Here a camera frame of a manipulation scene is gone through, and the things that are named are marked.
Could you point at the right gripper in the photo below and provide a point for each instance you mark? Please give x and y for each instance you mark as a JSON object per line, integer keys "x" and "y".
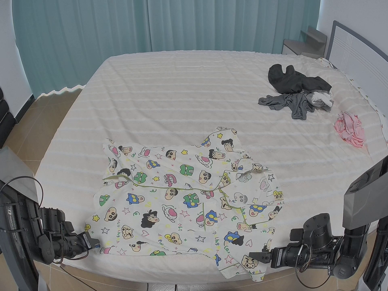
{"x": 286, "y": 256}

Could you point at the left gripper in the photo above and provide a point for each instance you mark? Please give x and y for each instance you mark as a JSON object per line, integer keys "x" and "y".
{"x": 80, "y": 242}

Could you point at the white printed pyjama top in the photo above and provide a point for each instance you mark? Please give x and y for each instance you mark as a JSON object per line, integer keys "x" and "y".
{"x": 182, "y": 211}

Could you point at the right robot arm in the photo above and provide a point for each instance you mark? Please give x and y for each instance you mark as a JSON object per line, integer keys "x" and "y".
{"x": 363, "y": 192}

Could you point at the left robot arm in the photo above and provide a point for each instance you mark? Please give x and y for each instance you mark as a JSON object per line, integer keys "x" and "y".
{"x": 18, "y": 223}

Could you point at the pink garment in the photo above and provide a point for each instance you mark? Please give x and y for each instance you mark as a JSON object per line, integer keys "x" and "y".
{"x": 350, "y": 129}

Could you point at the dark grey garment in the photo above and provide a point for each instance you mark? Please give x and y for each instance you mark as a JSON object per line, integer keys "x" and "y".
{"x": 298, "y": 105}

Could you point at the white garment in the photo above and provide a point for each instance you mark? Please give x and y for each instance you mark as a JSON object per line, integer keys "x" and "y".
{"x": 322, "y": 98}

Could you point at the black garment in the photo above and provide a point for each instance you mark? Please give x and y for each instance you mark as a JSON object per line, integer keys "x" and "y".
{"x": 288, "y": 79}

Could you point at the bed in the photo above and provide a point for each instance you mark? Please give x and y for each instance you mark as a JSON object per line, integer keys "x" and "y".
{"x": 197, "y": 101}

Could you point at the blue-green curtain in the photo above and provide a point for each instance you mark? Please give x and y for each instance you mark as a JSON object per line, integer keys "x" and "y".
{"x": 227, "y": 14}
{"x": 81, "y": 35}

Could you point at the grey bedside table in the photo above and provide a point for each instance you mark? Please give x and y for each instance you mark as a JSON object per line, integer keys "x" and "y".
{"x": 303, "y": 45}

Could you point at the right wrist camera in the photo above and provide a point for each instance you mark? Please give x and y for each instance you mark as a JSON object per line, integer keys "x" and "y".
{"x": 297, "y": 236}

